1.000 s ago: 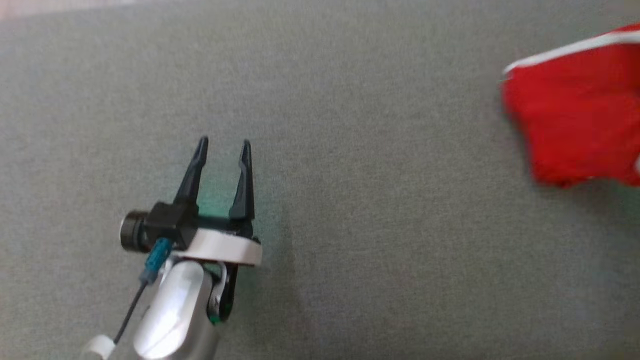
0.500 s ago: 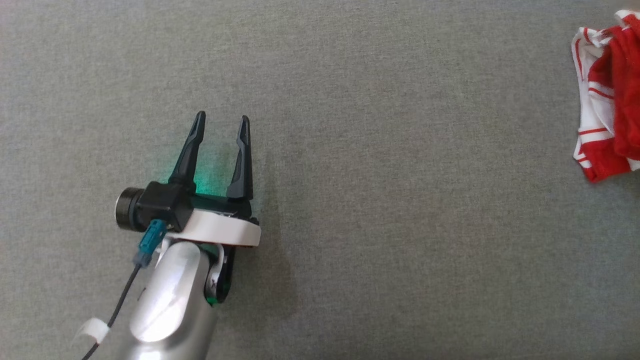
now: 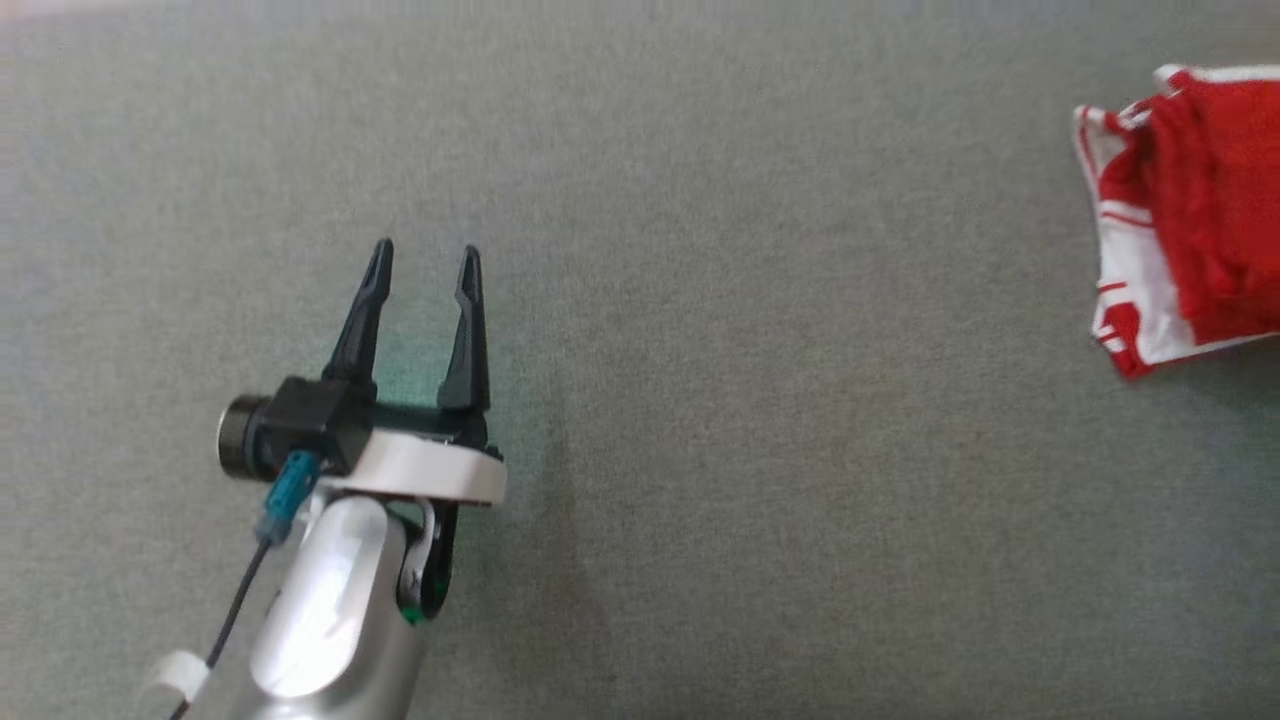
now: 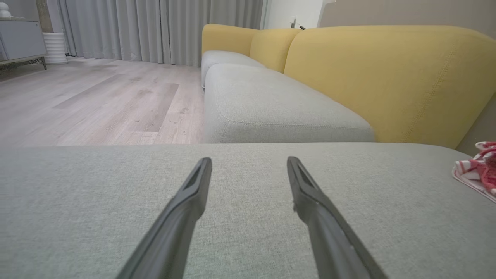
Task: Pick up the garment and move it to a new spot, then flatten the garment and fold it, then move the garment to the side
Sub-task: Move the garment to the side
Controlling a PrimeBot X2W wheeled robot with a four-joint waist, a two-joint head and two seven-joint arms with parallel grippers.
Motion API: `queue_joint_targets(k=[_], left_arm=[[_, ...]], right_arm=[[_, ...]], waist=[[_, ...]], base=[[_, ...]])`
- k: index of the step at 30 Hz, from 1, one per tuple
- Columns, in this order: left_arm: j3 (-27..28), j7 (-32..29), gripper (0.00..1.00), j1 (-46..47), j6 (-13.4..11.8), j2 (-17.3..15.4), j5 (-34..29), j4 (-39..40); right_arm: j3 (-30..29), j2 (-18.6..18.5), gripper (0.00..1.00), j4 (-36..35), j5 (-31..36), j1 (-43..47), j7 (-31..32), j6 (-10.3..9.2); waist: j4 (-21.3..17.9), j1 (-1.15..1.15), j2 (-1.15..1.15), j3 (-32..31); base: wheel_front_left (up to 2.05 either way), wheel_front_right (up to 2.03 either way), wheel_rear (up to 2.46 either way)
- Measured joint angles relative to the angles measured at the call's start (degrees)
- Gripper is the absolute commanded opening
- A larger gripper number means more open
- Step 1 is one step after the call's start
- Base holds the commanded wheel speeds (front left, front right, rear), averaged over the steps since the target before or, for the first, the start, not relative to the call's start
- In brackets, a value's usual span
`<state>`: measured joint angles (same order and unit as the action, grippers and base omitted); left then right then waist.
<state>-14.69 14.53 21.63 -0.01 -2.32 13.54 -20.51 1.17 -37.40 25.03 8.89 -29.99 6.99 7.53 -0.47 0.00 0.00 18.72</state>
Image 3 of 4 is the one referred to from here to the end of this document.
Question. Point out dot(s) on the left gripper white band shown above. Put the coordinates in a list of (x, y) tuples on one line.
[(430, 470)]

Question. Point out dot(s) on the red basketball jersey number 23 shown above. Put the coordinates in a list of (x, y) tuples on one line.
[(1130, 260)]

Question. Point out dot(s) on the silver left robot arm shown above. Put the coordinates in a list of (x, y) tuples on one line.
[(330, 620)]

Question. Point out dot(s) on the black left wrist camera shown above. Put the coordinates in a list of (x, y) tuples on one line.
[(300, 425)]

